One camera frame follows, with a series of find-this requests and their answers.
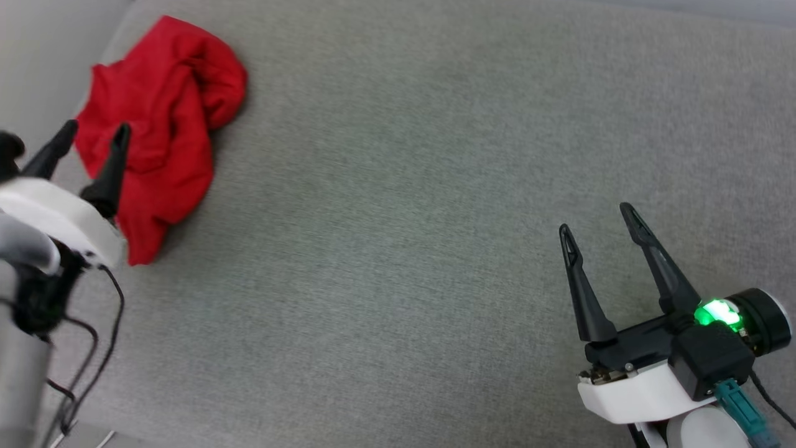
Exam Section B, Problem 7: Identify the grey fabric sofa cushion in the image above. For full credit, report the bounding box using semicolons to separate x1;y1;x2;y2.
37;0;796;448

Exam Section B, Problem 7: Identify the red Bulls 23 jersey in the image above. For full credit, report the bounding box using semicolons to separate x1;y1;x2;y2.
73;16;248;267

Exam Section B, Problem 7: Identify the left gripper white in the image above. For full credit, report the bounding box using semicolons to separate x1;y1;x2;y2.
0;119;132;269

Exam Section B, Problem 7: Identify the thin black cable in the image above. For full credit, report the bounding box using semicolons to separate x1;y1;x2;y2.
47;316;99;402
748;370;796;430
59;266;125;436

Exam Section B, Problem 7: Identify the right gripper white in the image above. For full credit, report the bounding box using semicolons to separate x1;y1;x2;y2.
558;202;717;426

